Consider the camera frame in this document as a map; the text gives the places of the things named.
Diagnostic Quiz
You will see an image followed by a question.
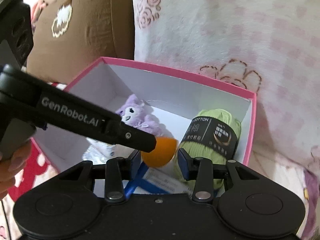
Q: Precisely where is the brown pillow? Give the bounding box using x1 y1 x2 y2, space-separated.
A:
26 0 135 85

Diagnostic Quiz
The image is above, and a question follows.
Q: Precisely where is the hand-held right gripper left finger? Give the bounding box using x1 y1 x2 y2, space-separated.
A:
59 151 142 203

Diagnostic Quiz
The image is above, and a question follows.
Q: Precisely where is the green yarn ball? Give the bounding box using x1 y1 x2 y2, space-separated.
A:
175 109 243 195

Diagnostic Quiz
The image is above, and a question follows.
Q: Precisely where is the person's left hand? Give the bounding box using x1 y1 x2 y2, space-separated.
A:
0 139 32 200

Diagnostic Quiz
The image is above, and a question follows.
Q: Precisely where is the orange ball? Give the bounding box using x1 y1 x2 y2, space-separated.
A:
140 136 178 168

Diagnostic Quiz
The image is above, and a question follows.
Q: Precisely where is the purple plush toy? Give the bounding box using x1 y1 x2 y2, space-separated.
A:
115 94 163 137

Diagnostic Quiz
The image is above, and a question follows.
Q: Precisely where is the clear floss pick box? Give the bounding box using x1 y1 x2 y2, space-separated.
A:
82 146 105 162

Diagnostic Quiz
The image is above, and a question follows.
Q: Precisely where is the pink cardboard box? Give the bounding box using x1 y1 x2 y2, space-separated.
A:
31 57 257 178

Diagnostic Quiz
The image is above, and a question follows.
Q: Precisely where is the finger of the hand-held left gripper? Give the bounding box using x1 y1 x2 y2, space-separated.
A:
105 119 157 153

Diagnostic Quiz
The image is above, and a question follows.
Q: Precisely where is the bear printed blanket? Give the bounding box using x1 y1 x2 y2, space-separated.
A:
0 80 315 240

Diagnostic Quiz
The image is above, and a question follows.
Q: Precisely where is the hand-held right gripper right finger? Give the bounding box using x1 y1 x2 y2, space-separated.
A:
177 147 253 202

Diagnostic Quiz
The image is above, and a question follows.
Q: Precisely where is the white tissue packet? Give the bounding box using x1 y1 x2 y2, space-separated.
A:
87 137 117 159

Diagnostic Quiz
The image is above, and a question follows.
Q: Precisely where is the pink checked pillow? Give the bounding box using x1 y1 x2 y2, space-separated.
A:
131 0 320 175

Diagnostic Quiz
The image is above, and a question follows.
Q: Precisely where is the purple frilled bedsheet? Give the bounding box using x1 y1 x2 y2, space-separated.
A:
302 169 318 205

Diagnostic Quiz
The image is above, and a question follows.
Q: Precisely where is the blue wet wipes packet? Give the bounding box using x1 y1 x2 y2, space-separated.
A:
124 164 193 197

